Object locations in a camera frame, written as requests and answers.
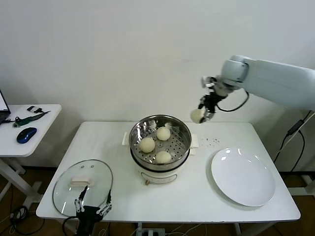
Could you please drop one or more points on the round glass pot lid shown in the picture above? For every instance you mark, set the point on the round glass pot lid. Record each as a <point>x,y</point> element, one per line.
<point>98,172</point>

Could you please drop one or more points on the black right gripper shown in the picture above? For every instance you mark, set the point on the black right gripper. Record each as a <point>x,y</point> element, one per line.
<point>212,102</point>

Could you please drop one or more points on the small black card device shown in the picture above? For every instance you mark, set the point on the small black card device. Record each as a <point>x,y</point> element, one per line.
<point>33,108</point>

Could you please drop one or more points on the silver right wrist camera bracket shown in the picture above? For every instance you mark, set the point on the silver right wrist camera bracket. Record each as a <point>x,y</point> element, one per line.
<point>211,82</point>

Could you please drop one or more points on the white side table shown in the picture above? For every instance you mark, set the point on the white side table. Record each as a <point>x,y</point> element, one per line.
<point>46,118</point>

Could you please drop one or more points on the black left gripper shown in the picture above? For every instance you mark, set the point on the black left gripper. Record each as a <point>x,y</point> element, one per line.
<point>88,216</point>

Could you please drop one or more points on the black laptop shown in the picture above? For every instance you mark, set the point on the black laptop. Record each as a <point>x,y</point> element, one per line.
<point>2,103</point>

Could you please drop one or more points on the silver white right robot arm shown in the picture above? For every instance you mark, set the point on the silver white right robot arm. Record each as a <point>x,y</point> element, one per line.
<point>270,78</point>

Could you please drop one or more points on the white power strip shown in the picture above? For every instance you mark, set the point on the white power strip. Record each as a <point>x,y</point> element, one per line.
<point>152,232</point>

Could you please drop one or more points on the white electric cooker pot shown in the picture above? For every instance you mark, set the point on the white electric cooker pot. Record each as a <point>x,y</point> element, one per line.
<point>157,175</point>

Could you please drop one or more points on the white steamed baozi bun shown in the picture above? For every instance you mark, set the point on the white steamed baozi bun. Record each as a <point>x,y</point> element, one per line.
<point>163,134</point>
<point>163,157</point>
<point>147,145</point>
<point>197,116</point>

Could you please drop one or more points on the blue black computer mouse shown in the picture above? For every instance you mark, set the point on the blue black computer mouse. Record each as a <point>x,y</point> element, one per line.
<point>26,134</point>

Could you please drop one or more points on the large white plate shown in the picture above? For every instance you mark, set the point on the large white plate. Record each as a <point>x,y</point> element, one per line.
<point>241,177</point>

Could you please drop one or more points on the white shelf stand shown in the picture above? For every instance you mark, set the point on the white shelf stand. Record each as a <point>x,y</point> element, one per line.
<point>300,191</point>

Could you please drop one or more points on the perforated steel steamer basket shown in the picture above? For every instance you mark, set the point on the perforated steel steamer basket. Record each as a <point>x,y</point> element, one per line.
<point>177,147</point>

